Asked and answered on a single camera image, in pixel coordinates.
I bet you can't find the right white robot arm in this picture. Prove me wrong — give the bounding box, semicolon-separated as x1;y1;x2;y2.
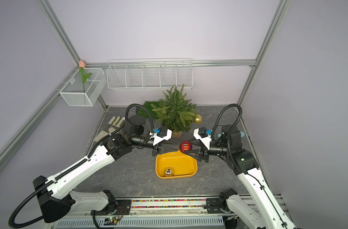
179;104;296;229

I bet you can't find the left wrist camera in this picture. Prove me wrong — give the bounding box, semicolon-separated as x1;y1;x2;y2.
150;127;173;146

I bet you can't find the small green christmas tree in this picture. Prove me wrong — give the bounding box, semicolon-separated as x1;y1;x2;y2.
152;86;198;138

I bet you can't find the long white wire basket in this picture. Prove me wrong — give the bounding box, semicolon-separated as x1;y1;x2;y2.
107;58;194;90

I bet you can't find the teal garden trowel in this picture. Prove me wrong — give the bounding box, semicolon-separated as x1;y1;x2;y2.
217;131;245;138

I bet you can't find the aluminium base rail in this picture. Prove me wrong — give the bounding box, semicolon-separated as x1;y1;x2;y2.
42;196;292;229

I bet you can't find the cream and green work glove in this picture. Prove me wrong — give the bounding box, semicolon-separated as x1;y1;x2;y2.
94;116;124;142

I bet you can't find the yellow plastic tray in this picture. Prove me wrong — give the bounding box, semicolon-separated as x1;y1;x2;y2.
155;151;198;179

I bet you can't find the red ribbed ball ornament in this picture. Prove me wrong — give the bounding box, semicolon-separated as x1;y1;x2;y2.
179;141;193;153

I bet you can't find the gold ball ornament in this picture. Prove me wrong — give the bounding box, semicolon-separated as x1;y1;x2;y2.
194;114;203;124

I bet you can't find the pink artificial tulip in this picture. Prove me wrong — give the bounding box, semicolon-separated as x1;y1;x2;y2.
79;60;92;92

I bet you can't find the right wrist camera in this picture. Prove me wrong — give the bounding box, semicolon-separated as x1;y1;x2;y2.
194;127;212;149

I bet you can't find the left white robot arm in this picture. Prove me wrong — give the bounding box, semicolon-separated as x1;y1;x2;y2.
8;104;173;229

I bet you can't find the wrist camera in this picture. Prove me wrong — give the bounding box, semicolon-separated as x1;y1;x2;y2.
150;127;173;146
194;127;212;149

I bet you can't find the green artificial grass mat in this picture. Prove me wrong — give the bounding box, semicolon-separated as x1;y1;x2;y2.
136;101;160;119

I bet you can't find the small white mesh basket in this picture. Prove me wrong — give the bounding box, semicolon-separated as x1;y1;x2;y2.
59;68;107;107

